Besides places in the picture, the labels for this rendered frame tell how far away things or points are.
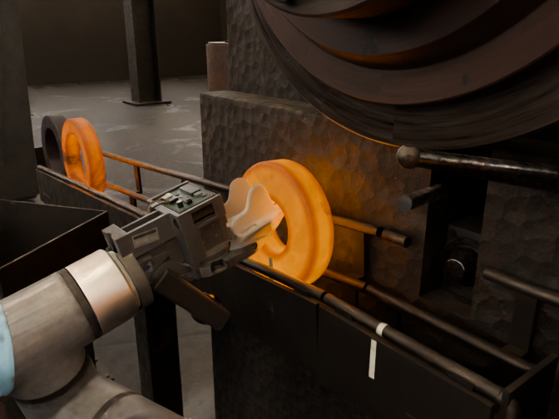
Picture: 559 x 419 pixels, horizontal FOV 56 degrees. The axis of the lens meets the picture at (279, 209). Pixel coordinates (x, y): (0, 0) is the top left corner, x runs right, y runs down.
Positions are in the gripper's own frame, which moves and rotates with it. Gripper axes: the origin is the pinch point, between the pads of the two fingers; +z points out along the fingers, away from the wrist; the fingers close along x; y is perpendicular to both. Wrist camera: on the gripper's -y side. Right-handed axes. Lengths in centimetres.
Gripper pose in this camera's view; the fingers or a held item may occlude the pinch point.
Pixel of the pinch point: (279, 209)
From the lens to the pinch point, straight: 63.2
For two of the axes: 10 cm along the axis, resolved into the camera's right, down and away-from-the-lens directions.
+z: 7.6, -4.4, 4.8
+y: -2.1, -8.7, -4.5
